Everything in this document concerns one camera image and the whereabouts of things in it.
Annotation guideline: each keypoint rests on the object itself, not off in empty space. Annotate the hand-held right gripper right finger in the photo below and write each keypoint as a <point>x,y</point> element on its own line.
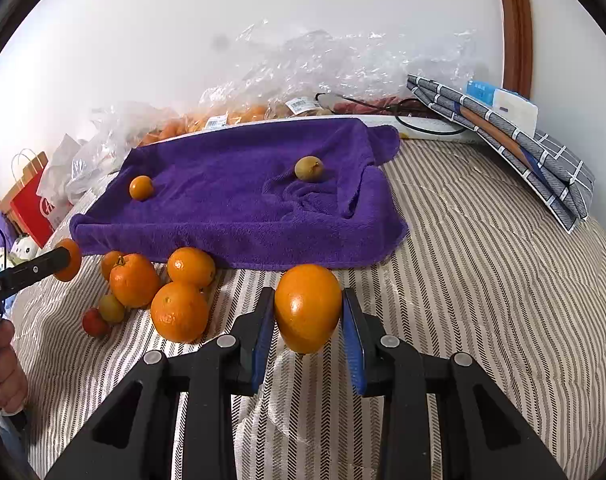
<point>354,345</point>

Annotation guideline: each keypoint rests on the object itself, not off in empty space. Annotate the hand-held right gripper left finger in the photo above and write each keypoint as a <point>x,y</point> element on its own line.
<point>262,345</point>

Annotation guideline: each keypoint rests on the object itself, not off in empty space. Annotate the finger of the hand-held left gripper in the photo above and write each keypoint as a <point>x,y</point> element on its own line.
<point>38,266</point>

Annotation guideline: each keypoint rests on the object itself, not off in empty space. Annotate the small orange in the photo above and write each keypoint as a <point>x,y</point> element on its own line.
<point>72,272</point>
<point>141,187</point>
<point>109,262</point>

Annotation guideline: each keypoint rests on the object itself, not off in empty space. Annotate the large orange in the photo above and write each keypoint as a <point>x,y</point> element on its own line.
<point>179,312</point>
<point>190,266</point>
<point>308,310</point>
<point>134,281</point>

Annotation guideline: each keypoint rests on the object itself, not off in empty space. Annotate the person's left hand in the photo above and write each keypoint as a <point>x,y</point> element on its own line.
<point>9,370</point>

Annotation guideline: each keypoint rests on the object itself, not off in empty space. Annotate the white plush toy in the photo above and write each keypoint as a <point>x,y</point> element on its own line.
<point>24,250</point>

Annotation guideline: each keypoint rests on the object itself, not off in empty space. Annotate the red paper bag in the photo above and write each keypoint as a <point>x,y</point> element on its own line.
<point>32,205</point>

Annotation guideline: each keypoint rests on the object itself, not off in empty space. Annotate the red tomato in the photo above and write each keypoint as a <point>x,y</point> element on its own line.
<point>94,323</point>

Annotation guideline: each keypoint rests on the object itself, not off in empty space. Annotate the green tomato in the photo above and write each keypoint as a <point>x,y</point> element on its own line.
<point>112,308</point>

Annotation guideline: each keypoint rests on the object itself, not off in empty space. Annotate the white plastic bag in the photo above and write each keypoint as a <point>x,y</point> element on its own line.
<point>95,150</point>

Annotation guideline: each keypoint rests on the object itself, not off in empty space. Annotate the striped bed sheet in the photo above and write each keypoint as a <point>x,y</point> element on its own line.
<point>483,310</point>

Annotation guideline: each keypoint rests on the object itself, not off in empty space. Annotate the purple towel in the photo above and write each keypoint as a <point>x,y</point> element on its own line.
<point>233,210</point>

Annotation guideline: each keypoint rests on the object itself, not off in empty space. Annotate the person's jeans leg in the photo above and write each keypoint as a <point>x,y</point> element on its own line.
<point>5,440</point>

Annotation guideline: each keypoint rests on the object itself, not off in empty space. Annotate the brown-green kiwi fruit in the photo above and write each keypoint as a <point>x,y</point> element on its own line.
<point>309,168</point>

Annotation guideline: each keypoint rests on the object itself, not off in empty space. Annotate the plastic bag of oranges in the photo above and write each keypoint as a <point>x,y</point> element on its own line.
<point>203,122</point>

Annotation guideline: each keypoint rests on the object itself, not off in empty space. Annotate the white tray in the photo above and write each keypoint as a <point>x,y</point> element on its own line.
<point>423,127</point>

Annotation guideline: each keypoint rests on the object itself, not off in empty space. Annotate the plastic bag of brown fruit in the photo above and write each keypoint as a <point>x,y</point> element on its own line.
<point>303,106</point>

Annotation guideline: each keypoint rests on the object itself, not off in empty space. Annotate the grey checked folded cloth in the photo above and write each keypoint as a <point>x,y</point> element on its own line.
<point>543,160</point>

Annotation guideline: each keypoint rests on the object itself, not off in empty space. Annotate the blue tissue pack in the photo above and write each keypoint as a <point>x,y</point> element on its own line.
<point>480,92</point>

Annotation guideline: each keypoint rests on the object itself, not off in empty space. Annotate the clear plastic bag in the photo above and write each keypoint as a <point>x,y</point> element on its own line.
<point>363,60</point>

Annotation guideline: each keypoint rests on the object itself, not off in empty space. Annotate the white tissue pack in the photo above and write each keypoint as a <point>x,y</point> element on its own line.
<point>517,110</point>

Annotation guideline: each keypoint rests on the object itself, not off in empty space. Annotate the wooden frame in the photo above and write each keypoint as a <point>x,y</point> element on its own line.
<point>517,25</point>

